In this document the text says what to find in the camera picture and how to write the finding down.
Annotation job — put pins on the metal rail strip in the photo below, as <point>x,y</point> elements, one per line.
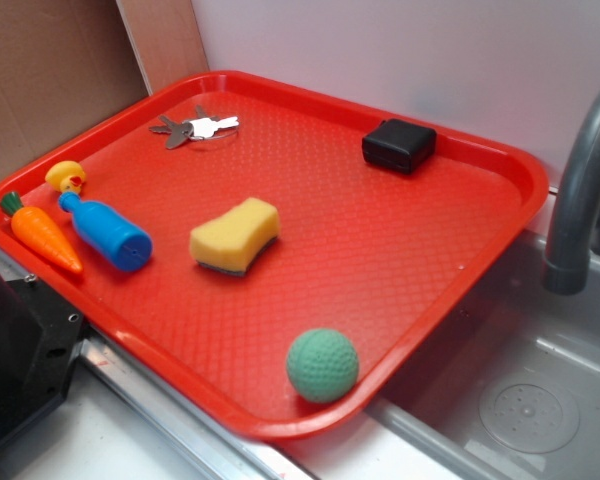
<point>208,447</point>

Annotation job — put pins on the orange toy carrot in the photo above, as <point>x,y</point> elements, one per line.
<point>40,233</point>

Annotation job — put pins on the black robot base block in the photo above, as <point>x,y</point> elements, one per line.
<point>40,334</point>

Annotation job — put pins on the bunch of silver keys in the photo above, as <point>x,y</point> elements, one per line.
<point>201,128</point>

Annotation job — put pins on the yellow rubber duck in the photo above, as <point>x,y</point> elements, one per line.
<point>66,176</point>

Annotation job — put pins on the red plastic tray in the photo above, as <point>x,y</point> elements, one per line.
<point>379,256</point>

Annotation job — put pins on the grey toy sink basin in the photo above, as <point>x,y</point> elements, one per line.
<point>508,385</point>

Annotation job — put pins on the blue plastic bottle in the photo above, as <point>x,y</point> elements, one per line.
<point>122,243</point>

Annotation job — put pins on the green dimpled ball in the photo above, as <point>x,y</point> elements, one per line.
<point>322,365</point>

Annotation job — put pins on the black square box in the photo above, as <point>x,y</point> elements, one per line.
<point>399,145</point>

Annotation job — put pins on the grey plastic faucet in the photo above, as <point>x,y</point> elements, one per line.
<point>574,232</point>

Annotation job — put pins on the brown cardboard sheet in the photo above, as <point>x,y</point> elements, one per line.
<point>65,66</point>

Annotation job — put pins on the yellow sponge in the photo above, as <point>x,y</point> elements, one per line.
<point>232,242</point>

